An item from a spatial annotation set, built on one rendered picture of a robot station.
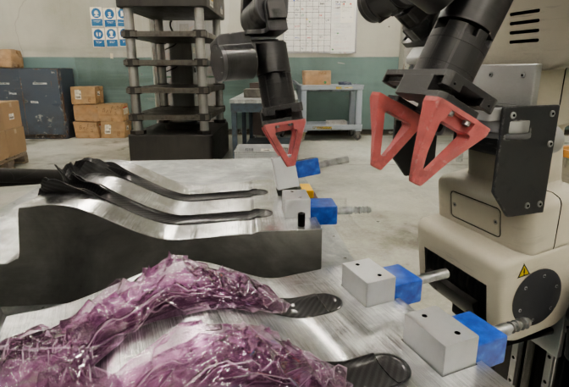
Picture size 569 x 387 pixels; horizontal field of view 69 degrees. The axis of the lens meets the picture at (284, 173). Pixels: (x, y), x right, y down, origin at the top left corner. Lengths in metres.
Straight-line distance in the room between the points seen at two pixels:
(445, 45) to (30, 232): 0.51
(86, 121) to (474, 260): 7.19
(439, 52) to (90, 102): 7.16
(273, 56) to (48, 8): 7.58
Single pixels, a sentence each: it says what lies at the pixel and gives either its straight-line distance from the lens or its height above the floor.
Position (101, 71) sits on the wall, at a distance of 7.80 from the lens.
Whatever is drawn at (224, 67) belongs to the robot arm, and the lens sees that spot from 0.66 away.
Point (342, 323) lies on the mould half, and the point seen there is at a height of 0.86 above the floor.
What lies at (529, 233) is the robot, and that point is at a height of 0.84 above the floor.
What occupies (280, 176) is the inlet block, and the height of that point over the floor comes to 0.92.
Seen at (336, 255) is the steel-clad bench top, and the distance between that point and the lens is 0.69.
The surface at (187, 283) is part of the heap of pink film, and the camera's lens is 0.38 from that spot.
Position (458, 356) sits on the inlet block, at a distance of 0.39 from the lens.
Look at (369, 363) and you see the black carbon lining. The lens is 0.39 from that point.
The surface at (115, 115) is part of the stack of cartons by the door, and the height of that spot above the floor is 0.37.
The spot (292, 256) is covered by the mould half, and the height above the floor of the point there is 0.85.
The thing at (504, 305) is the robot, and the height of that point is 0.72.
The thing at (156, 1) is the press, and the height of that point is 1.76.
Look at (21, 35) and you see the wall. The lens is 8.40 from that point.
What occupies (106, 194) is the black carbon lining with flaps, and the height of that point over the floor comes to 0.92.
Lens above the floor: 1.09
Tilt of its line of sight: 14 degrees down
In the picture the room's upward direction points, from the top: straight up
